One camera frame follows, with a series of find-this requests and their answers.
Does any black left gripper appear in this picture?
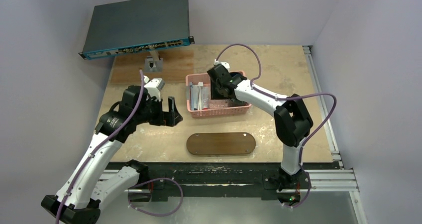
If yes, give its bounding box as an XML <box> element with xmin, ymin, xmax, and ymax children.
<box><xmin>134</xmin><ymin>96</ymin><xmax>182</xmax><ymax>127</ymax></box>

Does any pink plastic basket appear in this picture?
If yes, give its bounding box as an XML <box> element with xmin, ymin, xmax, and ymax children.
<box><xmin>185</xmin><ymin>73</ymin><xmax>251</xmax><ymax>118</ymax></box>

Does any oval wooden tray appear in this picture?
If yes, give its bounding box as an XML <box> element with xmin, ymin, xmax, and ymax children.
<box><xmin>186</xmin><ymin>132</ymin><xmax>256</xmax><ymax>156</ymax></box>

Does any dark blue mug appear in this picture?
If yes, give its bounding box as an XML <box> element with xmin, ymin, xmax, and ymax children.
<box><xmin>230</xmin><ymin>72</ymin><xmax>247</xmax><ymax>84</ymax></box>

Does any clear glass toothbrush holder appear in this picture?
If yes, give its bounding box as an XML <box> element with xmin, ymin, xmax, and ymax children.
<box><xmin>209</xmin><ymin>99</ymin><xmax>231</xmax><ymax>110</ymax></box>

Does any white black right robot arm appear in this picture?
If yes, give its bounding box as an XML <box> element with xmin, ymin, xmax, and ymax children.
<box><xmin>207</xmin><ymin>63</ymin><xmax>314</xmax><ymax>188</ymax></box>

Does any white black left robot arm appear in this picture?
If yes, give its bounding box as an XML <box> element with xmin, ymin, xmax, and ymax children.
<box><xmin>41</xmin><ymin>85</ymin><xmax>183</xmax><ymax>224</ymax></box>

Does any blue capped toothpaste tube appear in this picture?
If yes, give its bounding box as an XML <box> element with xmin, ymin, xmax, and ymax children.
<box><xmin>190</xmin><ymin>85</ymin><xmax>199</xmax><ymax>111</ymax></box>

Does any brown wooden board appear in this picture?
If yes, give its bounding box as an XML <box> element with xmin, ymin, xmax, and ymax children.
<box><xmin>109</xmin><ymin>48</ymin><xmax>194</xmax><ymax>85</ymax></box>

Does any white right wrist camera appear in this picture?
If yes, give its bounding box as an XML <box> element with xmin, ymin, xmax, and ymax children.
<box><xmin>213</xmin><ymin>60</ymin><xmax>230</xmax><ymax>70</ymax></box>

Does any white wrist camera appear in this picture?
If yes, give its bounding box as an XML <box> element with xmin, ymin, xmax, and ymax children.
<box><xmin>144</xmin><ymin>78</ymin><xmax>165</xmax><ymax>101</ymax></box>
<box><xmin>213</xmin><ymin>60</ymin><xmax>230</xmax><ymax>70</ymax></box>

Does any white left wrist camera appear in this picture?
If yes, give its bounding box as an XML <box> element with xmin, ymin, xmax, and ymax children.
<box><xmin>144</xmin><ymin>78</ymin><xmax>165</xmax><ymax>101</ymax></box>

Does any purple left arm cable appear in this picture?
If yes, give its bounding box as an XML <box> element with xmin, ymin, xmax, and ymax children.
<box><xmin>54</xmin><ymin>69</ymin><xmax>147</xmax><ymax>224</ymax></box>

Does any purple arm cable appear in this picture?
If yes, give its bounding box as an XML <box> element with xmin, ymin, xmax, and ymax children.
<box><xmin>54</xmin><ymin>69</ymin><xmax>147</xmax><ymax>224</ymax></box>
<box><xmin>215</xmin><ymin>43</ymin><xmax>337</xmax><ymax>170</ymax></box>

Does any grey metal bracket stand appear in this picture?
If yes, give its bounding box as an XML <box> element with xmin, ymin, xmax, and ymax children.
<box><xmin>143</xmin><ymin>50</ymin><xmax>164</xmax><ymax>72</ymax></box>

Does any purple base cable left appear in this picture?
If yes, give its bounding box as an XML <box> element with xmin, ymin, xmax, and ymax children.
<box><xmin>127</xmin><ymin>178</ymin><xmax>184</xmax><ymax>217</ymax></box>

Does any black table front rail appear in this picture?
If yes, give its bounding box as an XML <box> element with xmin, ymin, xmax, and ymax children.
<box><xmin>101</xmin><ymin>162</ymin><xmax>343</xmax><ymax>202</ymax></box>

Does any grey blue network switch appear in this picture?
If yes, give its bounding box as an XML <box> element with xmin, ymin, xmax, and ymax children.
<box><xmin>79</xmin><ymin>0</ymin><xmax>195</xmax><ymax>60</ymax></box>

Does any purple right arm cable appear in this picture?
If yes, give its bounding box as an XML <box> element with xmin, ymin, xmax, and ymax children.
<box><xmin>215</xmin><ymin>43</ymin><xmax>337</xmax><ymax>170</ymax></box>

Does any aluminium frame rail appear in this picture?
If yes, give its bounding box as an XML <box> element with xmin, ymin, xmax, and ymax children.
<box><xmin>303</xmin><ymin>45</ymin><xmax>360</xmax><ymax>194</ymax></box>

